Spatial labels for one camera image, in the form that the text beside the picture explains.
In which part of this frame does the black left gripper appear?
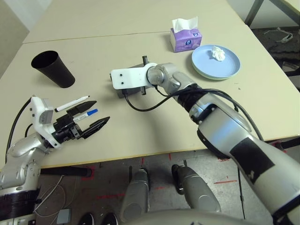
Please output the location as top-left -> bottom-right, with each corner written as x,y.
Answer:
52,100 -> 111,143

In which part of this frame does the blue capped whiteboard marker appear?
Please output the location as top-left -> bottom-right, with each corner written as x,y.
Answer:
72,108 -> 98,123

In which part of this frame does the grey glasses case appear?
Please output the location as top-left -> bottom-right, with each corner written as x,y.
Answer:
109,62 -> 147,99

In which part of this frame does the black tip whiteboard marker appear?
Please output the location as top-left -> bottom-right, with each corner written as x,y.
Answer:
54,95 -> 91,113

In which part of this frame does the blue plastic plate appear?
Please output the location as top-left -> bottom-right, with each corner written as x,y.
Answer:
191,45 -> 241,79

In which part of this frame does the white tissue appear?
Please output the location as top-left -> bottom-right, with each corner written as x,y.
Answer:
209,45 -> 226,62

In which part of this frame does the purple tissue box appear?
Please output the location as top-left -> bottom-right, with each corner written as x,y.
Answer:
170,16 -> 203,53

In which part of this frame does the black plastic cup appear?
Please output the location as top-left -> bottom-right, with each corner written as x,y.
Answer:
31,50 -> 75,89

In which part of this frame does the black table foot beam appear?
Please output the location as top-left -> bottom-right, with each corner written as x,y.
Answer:
39,166 -> 93,178
278,137 -> 300,150

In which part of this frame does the green plastic plate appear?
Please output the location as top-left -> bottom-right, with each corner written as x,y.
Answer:
193,70 -> 239,82

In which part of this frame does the grey left robot leg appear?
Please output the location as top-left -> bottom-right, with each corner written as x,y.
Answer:
120,168 -> 151,221

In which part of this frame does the grey robot leg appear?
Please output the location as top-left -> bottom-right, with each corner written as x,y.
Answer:
171,164 -> 221,213
120,168 -> 151,221

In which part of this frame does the black shoe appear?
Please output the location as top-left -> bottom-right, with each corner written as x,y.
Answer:
81,212 -> 96,225
100,212 -> 118,225

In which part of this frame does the small grey floor box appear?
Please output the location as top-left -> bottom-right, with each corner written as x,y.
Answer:
57,209 -> 71,225

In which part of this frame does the grey right robot leg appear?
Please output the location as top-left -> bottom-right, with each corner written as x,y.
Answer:
171,164 -> 221,213

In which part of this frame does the grey robot torso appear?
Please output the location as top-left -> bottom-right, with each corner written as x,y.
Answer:
126,208 -> 272,225

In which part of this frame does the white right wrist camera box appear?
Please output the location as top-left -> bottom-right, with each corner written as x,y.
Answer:
111,63 -> 158,90

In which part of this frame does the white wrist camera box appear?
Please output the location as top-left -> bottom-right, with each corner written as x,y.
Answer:
30,96 -> 63,149
111,63 -> 158,90

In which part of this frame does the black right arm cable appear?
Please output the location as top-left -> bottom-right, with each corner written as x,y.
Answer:
124,86 -> 265,141

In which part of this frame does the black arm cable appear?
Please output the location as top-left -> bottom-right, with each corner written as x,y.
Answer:
6,97 -> 32,163
124,86 -> 265,141

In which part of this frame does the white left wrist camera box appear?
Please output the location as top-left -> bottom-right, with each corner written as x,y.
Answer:
30,96 -> 63,149

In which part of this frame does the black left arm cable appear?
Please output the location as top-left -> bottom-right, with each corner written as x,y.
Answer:
6,97 -> 32,163

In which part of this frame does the white floor cable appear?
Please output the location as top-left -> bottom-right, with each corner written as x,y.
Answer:
34,174 -> 78,218

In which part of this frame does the beige table with black frame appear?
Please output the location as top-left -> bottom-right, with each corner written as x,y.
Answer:
245,0 -> 300,27

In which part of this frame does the black hanging cable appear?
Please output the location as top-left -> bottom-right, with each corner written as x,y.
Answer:
236,161 -> 246,219

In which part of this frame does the white bent plastic frame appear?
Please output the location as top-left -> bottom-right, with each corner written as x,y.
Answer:
263,27 -> 293,44

